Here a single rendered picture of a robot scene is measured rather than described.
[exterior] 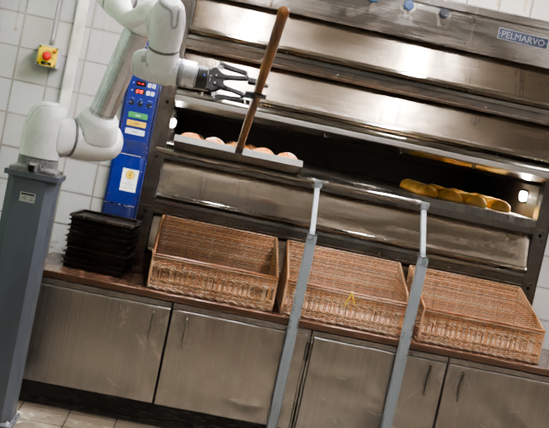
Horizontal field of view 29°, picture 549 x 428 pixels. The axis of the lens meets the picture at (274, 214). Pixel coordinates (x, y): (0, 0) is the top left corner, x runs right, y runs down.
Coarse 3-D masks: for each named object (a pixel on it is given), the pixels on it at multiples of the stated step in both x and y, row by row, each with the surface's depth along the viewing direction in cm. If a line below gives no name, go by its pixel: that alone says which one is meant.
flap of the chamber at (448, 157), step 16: (176, 96) 480; (208, 112) 499; (224, 112) 489; (240, 112) 482; (256, 112) 483; (288, 128) 500; (304, 128) 490; (320, 128) 485; (336, 128) 485; (368, 144) 500; (384, 144) 489; (400, 144) 487; (448, 160) 500; (464, 160) 490; (480, 160) 490; (512, 176) 508; (528, 176) 498; (544, 176) 491
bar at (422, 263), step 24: (240, 168) 462; (264, 168) 463; (360, 192) 465; (312, 216) 452; (312, 240) 444; (408, 312) 448; (288, 336) 447; (408, 336) 449; (288, 360) 448; (384, 408) 454
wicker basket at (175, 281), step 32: (160, 224) 484; (192, 224) 497; (160, 256) 451; (192, 256) 495; (224, 256) 496; (256, 256) 498; (160, 288) 453; (192, 288) 454; (224, 288) 488; (256, 288) 496
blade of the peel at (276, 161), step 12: (180, 144) 450; (192, 144) 445; (204, 144) 445; (216, 144) 445; (216, 156) 460; (228, 156) 455; (240, 156) 450; (252, 156) 446; (264, 156) 447; (276, 156) 447; (276, 168) 461; (288, 168) 456; (300, 168) 451; (288, 180) 483
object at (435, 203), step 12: (168, 144) 497; (336, 180) 502; (384, 192) 504; (396, 192) 504; (432, 204) 505; (444, 204) 506; (456, 204) 506; (480, 216) 507; (492, 216) 507; (504, 216) 507; (516, 216) 508
